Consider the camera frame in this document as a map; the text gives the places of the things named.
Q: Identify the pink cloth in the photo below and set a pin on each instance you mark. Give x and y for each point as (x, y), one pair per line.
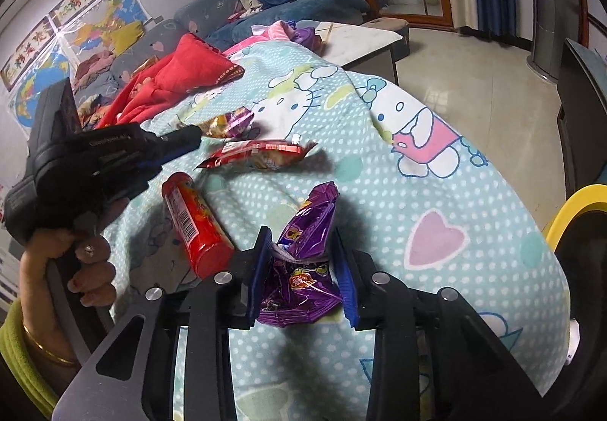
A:
(275, 31)

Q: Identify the gold foil packet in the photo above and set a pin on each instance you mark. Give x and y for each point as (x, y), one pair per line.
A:
(147, 63)

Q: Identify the wooden stick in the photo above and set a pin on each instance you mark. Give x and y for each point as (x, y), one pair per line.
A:
(327, 31)

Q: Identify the cartoon cat printed blanket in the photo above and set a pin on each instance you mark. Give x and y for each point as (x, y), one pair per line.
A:
(450, 193)

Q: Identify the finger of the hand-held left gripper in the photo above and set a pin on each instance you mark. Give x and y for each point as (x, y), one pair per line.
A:
(149, 169)
(180, 139)

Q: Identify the floral patterned cloth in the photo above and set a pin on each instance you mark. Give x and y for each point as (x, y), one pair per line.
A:
(92, 108)

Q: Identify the dark cabinet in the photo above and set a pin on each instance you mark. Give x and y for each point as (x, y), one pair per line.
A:
(581, 117)

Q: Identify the red cylindrical snack can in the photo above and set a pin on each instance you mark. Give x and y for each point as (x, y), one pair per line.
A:
(199, 226)

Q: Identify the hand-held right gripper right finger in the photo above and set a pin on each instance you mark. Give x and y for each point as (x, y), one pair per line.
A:
(348, 293)

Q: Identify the white drawer cabinet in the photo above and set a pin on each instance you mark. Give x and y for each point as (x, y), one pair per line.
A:
(7, 278)

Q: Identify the person's left forearm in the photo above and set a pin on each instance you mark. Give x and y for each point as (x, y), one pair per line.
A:
(19, 354)

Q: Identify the country map poster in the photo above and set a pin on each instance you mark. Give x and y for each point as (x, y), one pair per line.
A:
(95, 30)

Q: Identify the red cloth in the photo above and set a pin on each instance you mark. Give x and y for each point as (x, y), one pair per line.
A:
(189, 65)

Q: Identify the person's left hand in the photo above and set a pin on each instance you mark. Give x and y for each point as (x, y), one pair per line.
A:
(33, 288)

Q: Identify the gold purple snack wrapper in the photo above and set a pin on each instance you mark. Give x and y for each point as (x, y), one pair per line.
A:
(227, 122)

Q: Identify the pile of dark red clothes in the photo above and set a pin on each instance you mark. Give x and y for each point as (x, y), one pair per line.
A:
(92, 65)

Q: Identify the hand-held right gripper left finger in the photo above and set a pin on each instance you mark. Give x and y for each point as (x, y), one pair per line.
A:
(258, 288)

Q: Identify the black bin with yellow rim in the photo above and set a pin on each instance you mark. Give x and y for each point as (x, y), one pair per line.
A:
(588, 283)

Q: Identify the grey heart-patterned sofa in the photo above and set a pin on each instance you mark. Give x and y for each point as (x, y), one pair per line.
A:
(204, 11)

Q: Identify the world map poster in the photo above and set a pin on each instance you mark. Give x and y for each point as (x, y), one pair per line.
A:
(45, 79)

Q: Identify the white-topped coffee table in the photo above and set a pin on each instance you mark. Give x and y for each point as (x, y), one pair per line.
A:
(365, 39)

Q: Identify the red snack wrapper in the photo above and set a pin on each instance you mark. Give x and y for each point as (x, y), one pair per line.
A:
(258, 154)

